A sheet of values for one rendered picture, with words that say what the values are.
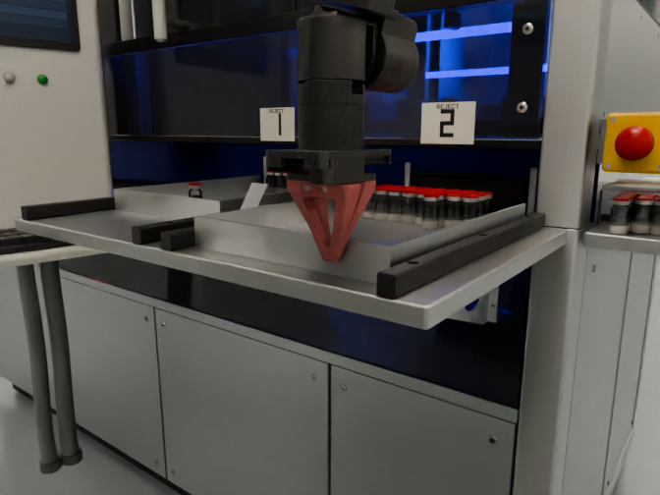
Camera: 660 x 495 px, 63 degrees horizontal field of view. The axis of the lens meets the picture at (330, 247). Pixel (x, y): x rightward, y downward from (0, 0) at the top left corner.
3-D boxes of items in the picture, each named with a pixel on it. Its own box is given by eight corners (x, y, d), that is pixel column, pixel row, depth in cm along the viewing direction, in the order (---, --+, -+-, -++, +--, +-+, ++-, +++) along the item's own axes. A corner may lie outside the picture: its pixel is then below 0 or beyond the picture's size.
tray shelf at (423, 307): (243, 198, 120) (243, 190, 120) (579, 235, 79) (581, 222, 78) (15, 229, 83) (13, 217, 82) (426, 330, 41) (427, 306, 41)
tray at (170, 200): (259, 191, 117) (258, 175, 116) (358, 200, 101) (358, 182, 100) (115, 209, 90) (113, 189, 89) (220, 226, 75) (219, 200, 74)
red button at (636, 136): (617, 159, 67) (621, 126, 66) (654, 160, 65) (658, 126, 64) (611, 160, 64) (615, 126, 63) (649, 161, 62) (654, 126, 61)
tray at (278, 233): (363, 211, 88) (363, 190, 87) (523, 229, 72) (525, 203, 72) (195, 247, 62) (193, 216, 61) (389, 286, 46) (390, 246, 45)
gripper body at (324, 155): (393, 169, 49) (395, 84, 48) (324, 176, 41) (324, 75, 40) (336, 166, 53) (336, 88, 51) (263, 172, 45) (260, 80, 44)
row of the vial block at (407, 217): (366, 216, 82) (367, 186, 81) (480, 230, 71) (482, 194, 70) (358, 218, 80) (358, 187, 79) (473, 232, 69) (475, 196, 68)
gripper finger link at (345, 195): (390, 256, 51) (393, 155, 49) (346, 272, 45) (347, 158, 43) (332, 247, 55) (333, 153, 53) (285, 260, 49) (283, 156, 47)
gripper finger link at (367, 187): (376, 261, 49) (378, 156, 47) (328, 278, 43) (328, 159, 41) (317, 251, 53) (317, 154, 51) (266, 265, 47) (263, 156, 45)
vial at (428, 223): (426, 226, 73) (427, 192, 72) (441, 228, 72) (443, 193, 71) (418, 229, 72) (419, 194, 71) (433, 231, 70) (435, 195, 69)
